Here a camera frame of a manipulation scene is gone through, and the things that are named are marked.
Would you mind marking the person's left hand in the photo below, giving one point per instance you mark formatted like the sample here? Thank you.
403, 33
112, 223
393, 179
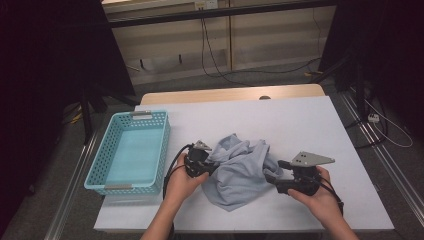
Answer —
180, 186

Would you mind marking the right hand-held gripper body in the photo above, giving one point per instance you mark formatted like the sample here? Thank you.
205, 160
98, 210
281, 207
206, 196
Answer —
310, 158

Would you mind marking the light blue tank top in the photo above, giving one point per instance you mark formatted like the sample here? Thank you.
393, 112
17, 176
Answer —
240, 180

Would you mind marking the turquoise plastic basket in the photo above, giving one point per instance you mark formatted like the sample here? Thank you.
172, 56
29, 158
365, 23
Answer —
133, 156

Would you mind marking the white power strip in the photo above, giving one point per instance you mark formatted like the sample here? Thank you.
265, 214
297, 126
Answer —
373, 117

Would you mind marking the grey table grommet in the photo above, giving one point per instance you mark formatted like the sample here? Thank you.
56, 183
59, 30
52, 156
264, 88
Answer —
265, 97

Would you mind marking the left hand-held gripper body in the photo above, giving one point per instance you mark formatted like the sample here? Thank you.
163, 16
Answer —
196, 156

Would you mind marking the black wall peg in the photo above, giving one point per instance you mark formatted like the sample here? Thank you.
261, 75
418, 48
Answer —
142, 64
180, 59

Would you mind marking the white wall socket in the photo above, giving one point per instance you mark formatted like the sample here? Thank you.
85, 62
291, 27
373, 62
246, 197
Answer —
206, 4

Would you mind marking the aluminium floor rail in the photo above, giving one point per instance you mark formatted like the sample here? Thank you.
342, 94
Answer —
71, 190
395, 176

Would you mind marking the white table cover sheet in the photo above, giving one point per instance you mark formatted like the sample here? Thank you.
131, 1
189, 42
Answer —
253, 220

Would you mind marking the light wooden table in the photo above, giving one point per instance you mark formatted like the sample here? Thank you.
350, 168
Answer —
200, 95

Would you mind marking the black curtain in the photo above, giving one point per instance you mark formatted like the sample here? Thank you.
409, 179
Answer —
40, 83
393, 50

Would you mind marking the person's right hand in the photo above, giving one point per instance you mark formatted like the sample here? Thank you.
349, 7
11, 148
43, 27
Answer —
325, 203

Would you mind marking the black horizontal beam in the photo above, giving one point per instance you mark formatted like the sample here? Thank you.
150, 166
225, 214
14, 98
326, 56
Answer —
216, 13

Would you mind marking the yellow floor marker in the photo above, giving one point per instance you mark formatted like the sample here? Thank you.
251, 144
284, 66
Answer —
313, 73

